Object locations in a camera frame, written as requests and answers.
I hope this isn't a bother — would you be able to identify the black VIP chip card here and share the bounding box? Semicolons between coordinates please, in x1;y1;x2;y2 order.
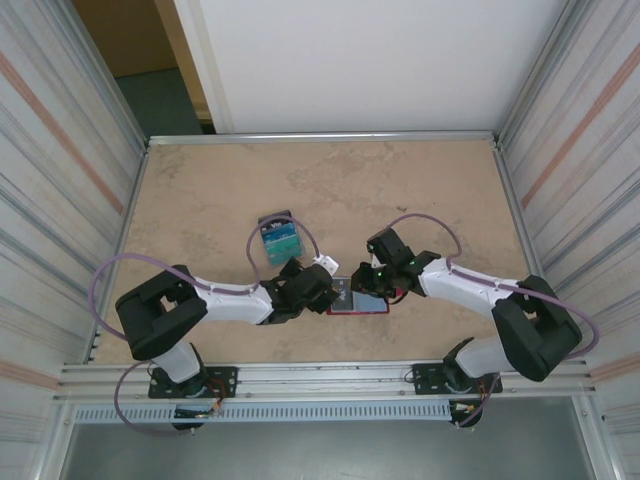
333;278;356;313

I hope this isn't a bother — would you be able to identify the red leather card holder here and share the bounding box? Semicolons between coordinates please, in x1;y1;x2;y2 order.
325;276;391;317

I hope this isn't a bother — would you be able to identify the teal VIP card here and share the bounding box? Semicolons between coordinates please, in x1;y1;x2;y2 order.
267;243;305;265

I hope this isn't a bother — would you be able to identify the blue card in sleeve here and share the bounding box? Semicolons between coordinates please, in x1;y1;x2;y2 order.
352;292;388;312

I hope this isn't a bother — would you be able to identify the clear acrylic card stand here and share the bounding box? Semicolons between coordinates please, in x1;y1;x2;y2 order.
257;209;307;266

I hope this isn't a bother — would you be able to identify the grey metal lower shelf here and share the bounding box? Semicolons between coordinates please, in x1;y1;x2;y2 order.
59;422;601;480

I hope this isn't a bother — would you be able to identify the small green circuit board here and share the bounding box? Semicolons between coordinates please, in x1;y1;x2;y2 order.
173;403;225;419

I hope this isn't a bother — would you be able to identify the translucent ribbed side panel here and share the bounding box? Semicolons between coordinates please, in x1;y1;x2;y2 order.
499;0;640;426
0;0;146;436

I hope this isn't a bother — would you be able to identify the brown wooden door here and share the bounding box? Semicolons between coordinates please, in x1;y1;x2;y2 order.
71;0;211;121

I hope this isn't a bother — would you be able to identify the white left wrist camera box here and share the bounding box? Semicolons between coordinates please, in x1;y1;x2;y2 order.
311;253;340;275

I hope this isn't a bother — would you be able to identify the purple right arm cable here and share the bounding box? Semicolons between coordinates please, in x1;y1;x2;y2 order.
384;213;601;430

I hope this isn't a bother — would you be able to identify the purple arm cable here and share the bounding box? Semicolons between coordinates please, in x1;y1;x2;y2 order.
384;213;601;430
89;215;324;439

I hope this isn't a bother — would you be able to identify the wide aluminium mounting rail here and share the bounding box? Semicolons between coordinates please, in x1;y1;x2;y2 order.
52;355;600;404

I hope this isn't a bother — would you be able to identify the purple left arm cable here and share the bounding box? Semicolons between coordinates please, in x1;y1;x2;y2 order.
89;215;324;439

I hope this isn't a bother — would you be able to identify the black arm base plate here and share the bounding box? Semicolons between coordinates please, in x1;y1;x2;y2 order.
410;362;503;397
148;366;239;400

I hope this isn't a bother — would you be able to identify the grey slotted cable duct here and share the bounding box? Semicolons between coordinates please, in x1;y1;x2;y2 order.
73;401;454;425

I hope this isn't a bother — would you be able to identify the aluminium side rail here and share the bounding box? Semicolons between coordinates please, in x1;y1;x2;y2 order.
492;142;569;357
89;144;151;362

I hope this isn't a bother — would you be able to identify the aluminium cross rail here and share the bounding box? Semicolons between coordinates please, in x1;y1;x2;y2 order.
146;130;503;147

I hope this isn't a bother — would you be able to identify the aluminium frame post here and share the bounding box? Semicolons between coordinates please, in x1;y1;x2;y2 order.
47;0;151;151
497;0;586;146

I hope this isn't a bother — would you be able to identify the white door frame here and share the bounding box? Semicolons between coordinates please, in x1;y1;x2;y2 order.
153;0;235;135

